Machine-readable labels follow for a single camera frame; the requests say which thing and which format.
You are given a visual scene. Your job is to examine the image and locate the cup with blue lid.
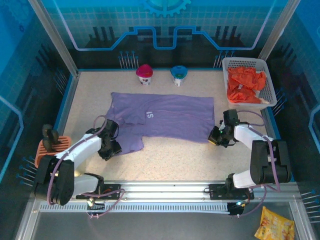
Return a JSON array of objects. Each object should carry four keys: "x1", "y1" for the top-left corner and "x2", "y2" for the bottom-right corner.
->
[{"x1": 170, "y1": 65, "x2": 189, "y2": 88}]

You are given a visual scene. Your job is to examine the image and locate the aluminium frame post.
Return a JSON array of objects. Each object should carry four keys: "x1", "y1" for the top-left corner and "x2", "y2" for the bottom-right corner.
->
[
  {"x1": 26, "y1": 0, "x2": 81, "y2": 77},
  {"x1": 257, "y1": 0, "x2": 302, "y2": 62}
]

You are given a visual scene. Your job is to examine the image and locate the cup with pink lid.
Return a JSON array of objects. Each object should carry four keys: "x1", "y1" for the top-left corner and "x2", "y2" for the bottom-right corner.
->
[{"x1": 135, "y1": 63, "x2": 154, "y2": 86}]

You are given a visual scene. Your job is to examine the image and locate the slotted grey cable duct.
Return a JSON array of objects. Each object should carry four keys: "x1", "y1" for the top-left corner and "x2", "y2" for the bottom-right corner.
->
[{"x1": 38, "y1": 202, "x2": 231, "y2": 213}]

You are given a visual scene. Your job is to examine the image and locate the purple t-shirt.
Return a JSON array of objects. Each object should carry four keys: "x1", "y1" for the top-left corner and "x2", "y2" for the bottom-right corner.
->
[{"x1": 104, "y1": 91, "x2": 215, "y2": 157}]

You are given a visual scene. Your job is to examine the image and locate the black utensils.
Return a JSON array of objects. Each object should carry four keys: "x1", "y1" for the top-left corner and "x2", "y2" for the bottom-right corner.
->
[{"x1": 41, "y1": 124, "x2": 60, "y2": 153}]

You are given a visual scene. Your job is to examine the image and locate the orange t-shirt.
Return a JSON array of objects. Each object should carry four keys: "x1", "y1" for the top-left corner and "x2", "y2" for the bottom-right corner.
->
[{"x1": 226, "y1": 66, "x2": 268, "y2": 105}]

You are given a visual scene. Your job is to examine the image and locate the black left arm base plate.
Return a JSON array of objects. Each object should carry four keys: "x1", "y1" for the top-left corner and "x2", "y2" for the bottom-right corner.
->
[{"x1": 96, "y1": 183, "x2": 122, "y2": 201}]

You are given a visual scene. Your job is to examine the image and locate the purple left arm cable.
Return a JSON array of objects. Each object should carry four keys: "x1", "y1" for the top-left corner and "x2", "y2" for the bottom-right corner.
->
[{"x1": 46, "y1": 115, "x2": 125, "y2": 220}]

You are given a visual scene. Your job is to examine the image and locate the aluminium mounting rail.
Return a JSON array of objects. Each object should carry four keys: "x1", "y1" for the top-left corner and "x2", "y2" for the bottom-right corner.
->
[{"x1": 69, "y1": 179, "x2": 301, "y2": 205}]

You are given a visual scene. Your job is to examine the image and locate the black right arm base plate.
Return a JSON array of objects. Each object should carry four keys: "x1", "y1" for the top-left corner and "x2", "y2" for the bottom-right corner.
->
[{"x1": 208, "y1": 183, "x2": 255, "y2": 201}]

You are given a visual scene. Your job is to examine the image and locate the white perforated plastic basket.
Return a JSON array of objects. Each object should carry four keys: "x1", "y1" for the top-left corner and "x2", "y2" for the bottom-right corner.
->
[{"x1": 221, "y1": 57, "x2": 278, "y2": 111}]

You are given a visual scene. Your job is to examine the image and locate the yellow snack bag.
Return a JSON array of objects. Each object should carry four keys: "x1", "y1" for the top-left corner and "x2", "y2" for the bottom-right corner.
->
[{"x1": 254, "y1": 206, "x2": 296, "y2": 240}]

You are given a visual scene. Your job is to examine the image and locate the orange utensil holder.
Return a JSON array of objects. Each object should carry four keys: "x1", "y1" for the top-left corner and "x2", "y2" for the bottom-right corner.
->
[{"x1": 34, "y1": 135, "x2": 73, "y2": 169}]

